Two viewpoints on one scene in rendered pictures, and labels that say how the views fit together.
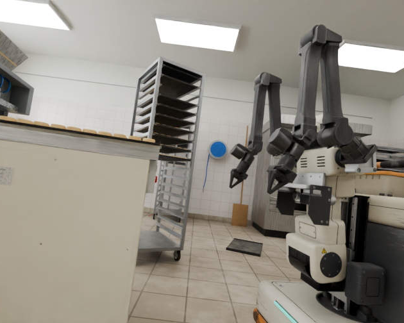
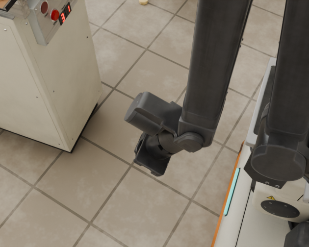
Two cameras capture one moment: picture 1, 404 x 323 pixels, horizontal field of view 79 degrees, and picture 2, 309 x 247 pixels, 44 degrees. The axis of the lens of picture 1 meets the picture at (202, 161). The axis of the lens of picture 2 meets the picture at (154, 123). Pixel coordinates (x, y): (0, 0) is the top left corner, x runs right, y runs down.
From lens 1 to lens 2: 1.05 m
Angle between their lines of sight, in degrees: 69
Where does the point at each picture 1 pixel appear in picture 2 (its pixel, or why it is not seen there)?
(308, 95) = (198, 73)
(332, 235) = (292, 193)
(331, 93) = (279, 82)
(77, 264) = (0, 93)
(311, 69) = (211, 16)
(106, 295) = (37, 119)
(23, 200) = not seen: outside the picture
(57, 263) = not seen: outside the picture
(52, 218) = not seen: outside the picture
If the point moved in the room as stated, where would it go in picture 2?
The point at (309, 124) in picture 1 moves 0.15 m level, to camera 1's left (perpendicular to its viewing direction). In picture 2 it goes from (193, 126) to (113, 83)
